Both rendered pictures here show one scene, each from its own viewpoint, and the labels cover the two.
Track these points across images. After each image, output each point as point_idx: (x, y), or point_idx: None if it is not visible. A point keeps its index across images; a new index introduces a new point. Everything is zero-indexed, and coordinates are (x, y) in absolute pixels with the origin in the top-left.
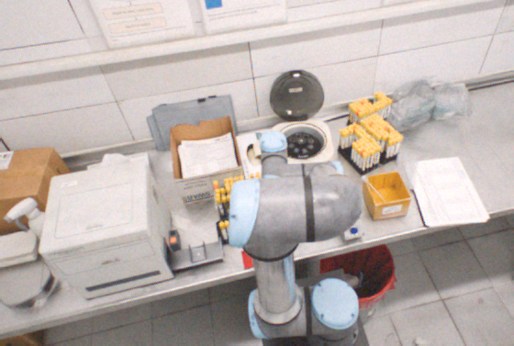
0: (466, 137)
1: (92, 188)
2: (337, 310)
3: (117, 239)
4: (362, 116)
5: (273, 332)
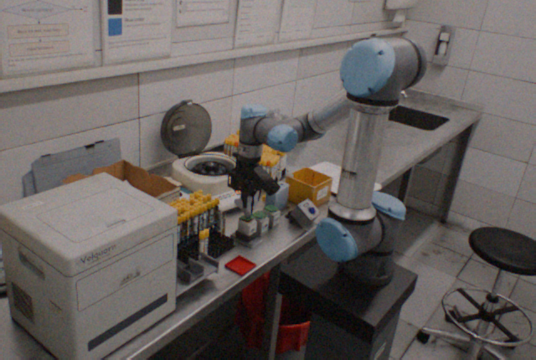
0: (317, 151)
1: (69, 201)
2: (394, 203)
3: (149, 230)
4: None
5: (363, 239)
